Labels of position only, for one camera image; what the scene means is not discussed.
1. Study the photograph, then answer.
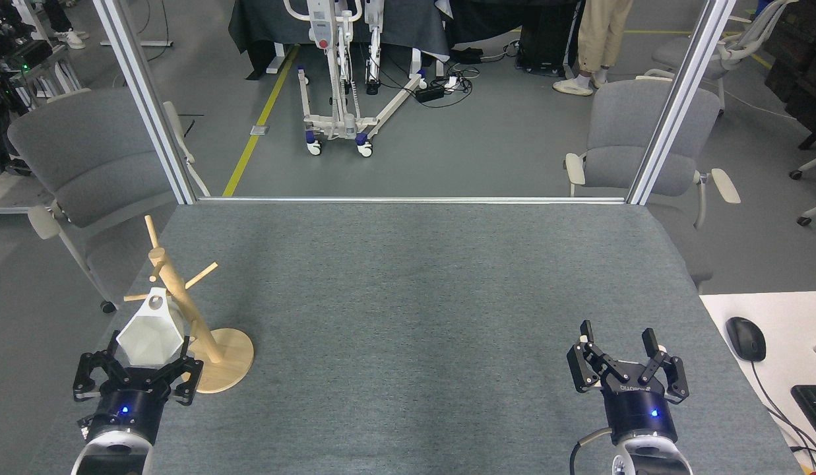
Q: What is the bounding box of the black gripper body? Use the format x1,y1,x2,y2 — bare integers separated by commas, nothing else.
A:
603,382,679,445
90,382,172,443

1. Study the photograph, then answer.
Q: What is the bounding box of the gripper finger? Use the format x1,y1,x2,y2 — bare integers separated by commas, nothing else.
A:
566,321,630,395
150,336,204,406
637,328,690,405
73,330,145,402

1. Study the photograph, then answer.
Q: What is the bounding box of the white faceted cup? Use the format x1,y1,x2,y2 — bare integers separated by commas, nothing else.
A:
115,287,186,369

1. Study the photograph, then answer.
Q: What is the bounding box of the wooden cup rack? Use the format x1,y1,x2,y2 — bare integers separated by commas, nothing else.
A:
123,215,255,394

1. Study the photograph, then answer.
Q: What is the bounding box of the equipment rack with electronics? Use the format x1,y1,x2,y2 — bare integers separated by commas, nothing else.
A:
0,0,85,175

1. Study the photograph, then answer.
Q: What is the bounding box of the black storage unit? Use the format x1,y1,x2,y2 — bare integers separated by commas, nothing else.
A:
764,0,816,149

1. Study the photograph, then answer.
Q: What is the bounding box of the black computer mouse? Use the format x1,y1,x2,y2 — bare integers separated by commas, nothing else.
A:
725,317,767,362

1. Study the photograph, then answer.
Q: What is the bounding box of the white desk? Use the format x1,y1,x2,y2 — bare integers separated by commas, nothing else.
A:
700,291,816,475

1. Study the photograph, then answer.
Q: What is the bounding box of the black keyboard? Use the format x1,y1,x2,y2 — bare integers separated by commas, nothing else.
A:
791,385,816,451

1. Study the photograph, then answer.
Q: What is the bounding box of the grey chair with beige armrests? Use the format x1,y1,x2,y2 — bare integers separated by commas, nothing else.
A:
565,78,741,294
7,87,210,314

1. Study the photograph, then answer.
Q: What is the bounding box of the white office chair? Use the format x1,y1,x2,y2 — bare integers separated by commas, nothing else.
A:
644,0,796,118
789,150,816,227

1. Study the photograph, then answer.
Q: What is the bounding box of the silver aluminium crossbar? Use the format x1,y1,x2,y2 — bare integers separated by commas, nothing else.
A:
195,196,627,205

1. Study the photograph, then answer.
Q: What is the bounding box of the standing person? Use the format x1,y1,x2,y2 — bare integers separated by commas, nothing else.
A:
553,0,636,97

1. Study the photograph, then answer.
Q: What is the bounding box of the person with white shoes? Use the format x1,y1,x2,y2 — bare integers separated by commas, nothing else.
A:
46,0,90,51

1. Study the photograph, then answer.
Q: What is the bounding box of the black case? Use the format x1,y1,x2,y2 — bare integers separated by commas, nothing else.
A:
517,0,583,75

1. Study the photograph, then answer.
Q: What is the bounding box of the white stand on wheels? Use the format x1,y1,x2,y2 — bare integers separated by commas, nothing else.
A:
282,0,429,158

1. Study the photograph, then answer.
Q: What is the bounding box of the dark cloth covered table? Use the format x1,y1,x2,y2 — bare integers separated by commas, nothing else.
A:
228,0,451,80

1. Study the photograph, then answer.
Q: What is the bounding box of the black mouse cable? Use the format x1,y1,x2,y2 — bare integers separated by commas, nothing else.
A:
751,360,816,457

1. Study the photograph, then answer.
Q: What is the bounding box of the silver aluminium post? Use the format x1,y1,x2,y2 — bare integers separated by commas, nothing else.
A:
91,0,199,205
625,0,738,205

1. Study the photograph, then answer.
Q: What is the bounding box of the black floor cable bundle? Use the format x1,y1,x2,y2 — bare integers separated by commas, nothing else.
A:
441,41,520,110

